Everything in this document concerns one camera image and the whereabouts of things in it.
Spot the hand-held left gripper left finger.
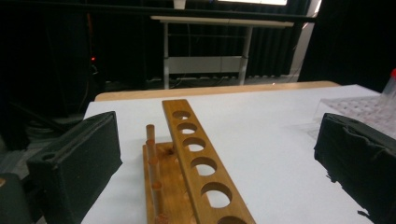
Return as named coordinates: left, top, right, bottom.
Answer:
left=26, top=110, right=123, bottom=224

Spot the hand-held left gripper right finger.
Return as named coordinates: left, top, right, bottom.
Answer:
left=313, top=112, right=396, bottom=224

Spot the clear plastic tube rack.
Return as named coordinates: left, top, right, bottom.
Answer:
left=307, top=94, right=396, bottom=141

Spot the red-capped test tube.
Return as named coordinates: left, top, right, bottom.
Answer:
left=381, top=68, right=396, bottom=101

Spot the wooden test tube rack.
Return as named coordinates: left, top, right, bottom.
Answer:
left=142, top=99, right=257, bottom=224

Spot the white table mat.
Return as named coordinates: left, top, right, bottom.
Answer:
left=81, top=84, right=396, bottom=224

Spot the black curtain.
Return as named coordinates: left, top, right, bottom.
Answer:
left=298, top=0, right=396, bottom=92
left=0, top=0, right=316, bottom=91

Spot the white desk frame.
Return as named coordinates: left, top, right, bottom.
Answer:
left=149, top=15, right=295, bottom=91

